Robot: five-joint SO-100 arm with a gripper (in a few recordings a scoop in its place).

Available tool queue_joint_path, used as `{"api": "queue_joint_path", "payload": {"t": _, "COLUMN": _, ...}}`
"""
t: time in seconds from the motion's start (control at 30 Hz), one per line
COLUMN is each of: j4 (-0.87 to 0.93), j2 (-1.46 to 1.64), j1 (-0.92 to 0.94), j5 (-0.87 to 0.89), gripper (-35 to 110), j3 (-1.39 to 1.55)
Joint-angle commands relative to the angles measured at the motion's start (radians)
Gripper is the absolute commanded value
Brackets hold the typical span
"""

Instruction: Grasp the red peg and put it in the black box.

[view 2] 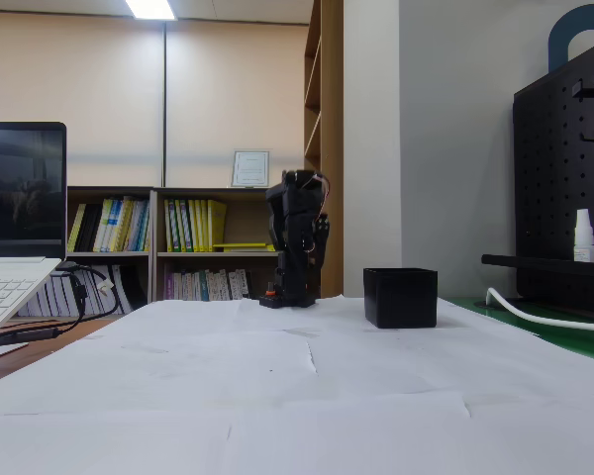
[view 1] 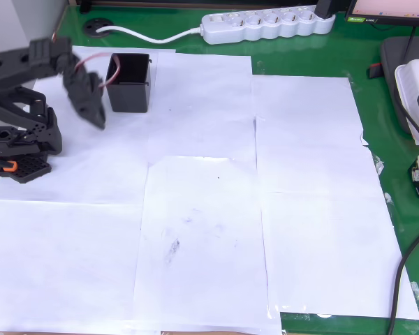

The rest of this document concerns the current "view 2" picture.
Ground white paper sheet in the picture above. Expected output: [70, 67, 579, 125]
[91, 299, 242, 350]
[296, 295, 481, 337]
[0, 408, 234, 475]
[462, 385, 594, 475]
[225, 389, 471, 475]
[0, 330, 321, 417]
[306, 316, 594, 400]
[235, 296, 313, 337]

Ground yellow leaning book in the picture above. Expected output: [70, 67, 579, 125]
[67, 202, 87, 252]

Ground white small bottle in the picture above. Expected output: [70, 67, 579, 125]
[572, 208, 594, 263]

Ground red servo cable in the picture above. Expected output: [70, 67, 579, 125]
[310, 171, 331, 205]

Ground orange black table clamp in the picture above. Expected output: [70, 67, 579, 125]
[258, 280, 280, 309]

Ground black laptop cable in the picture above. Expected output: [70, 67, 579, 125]
[0, 260, 89, 347]

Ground tall wooden bookshelf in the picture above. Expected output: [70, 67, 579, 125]
[304, 0, 346, 300]

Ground ceiling light panel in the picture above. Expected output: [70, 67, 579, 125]
[124, 0, 176, 22]

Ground black pegboard shelf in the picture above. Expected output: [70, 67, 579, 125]
[480, 253, 594, 279]

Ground black book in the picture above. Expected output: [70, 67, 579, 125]
[74, 202, 104, 252]

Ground white laptop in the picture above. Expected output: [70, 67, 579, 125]
[0, 122, 68, 346]

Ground black looped cable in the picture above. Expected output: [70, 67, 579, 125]
[81, 266, 123, 319]

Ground white power strip cable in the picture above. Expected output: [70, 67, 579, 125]
[484, 287, 594, 332]

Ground framed certificate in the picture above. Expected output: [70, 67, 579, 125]
[231, 149, 272, 189]

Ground blue arch shaped board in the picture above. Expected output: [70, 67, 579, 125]
[547, 3, 594, 74]

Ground white leaning book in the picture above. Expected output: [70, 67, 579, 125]
[109, 264, 133, 316]

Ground flat yellow folder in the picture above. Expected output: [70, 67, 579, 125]
[212, 241, 274, 252]

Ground black pegboard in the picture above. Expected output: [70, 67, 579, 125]
[512, 35, 594, 318]

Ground black open box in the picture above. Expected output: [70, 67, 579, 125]
[362, 266, 439, 330]

